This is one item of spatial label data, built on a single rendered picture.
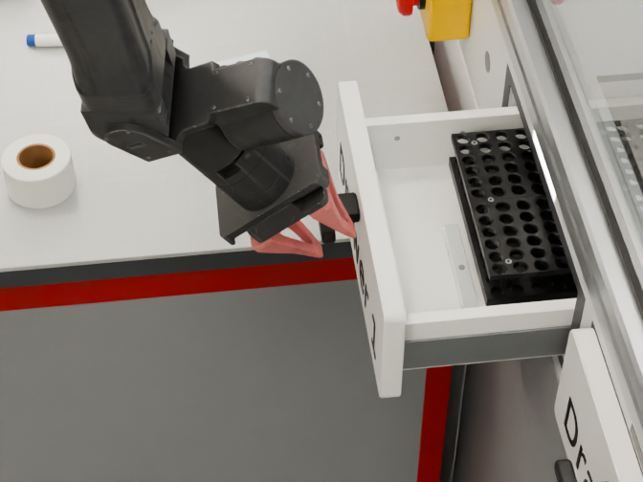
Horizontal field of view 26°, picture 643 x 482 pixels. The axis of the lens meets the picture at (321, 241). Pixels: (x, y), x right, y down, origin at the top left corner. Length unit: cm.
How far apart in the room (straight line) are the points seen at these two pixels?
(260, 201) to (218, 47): 52
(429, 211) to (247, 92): 35
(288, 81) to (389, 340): 23
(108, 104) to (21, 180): 44
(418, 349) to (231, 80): 29
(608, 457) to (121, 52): 45
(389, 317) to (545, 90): 25
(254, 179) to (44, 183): 37
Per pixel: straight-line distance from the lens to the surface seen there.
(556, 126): 116
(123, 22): 89
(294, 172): 111
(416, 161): 133
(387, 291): 111
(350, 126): 124
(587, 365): 108
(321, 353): 153
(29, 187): 141
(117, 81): 95
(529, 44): 124
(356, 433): 165
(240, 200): 111
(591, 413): 107
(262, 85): 100
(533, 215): 122
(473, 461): 169
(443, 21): 146
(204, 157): 107
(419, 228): 128
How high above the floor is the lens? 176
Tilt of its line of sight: 47 degrees down
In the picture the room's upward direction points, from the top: straight up
